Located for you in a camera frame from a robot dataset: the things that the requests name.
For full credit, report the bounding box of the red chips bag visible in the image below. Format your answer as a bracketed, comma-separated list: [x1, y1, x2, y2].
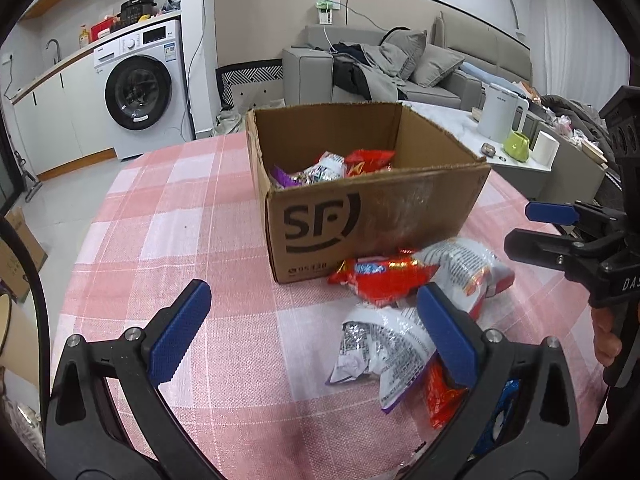
[344, 150, 395, 178]

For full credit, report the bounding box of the purple snack bag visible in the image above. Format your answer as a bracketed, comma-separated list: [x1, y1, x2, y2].
[270, 152, 346, 188]

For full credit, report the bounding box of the person's right hand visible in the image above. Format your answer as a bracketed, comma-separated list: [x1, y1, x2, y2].
[591, 308, 623, 367]

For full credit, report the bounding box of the white paper roll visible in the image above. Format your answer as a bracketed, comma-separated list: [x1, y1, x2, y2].
[530, 130, 560, 168]

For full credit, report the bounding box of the green mug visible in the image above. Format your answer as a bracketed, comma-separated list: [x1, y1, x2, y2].
[502, 131, 529, 162]

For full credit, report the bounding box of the white red snack bag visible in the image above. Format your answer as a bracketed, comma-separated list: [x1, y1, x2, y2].
[412, 236, 515, 320]

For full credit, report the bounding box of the white electric kettle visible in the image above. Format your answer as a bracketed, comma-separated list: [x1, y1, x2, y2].
[477, 84, 529, 144]

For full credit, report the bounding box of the brown cardboard box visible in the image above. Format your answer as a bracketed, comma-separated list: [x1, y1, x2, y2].
[246, 102, 490, 284]

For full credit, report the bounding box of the white marble coffee table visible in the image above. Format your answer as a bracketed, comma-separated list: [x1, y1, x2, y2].
[402, 101, 551, 174]

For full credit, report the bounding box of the pink plaid tablecloth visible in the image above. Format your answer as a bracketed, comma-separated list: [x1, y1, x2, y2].
[49, 131, 609, 480]

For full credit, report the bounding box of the silver white snack bag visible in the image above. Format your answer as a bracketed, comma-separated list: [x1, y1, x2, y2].
[328, 300, 436, 413]

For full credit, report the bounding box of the white curtain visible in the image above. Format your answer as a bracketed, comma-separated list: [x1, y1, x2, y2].
[527, 0, 630, 110]

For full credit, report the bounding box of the grey sofa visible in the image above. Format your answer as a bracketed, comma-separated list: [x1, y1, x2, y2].
[282, 11, 533, 110]

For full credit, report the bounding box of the red shiny snack pack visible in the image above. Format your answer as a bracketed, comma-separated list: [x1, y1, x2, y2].
[328, 252, 439, 307]

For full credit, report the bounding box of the grey cushion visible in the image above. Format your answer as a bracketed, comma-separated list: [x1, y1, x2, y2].
[410, 44, 465, 88]

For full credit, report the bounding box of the dark grey jacket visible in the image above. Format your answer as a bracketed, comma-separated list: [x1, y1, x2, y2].
[330, 42, 408, 102]

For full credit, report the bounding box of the white kitchen cabinet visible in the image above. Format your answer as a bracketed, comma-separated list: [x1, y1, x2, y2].
[13, 55, 113, 176]

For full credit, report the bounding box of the crumpled beige cloth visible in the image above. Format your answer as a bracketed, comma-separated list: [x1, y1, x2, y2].
[214, 98, 286, 137]

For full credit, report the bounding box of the black white patterned rug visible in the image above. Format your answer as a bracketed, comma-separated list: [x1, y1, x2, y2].
[216, 58, 284, 112]

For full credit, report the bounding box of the white washing machine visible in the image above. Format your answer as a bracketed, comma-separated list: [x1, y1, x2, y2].
[93, 18, 195, 160]

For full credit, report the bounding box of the yellow oil bottle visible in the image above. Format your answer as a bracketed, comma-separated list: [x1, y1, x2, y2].
[78, 24, 91, 48]

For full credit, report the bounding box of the black pressure cooker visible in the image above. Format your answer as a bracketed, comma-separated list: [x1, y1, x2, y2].
[119, 0, 156, 26]

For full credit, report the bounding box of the wall socket with plugs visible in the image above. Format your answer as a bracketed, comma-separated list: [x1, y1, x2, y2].
[316, 0, 341, 25]

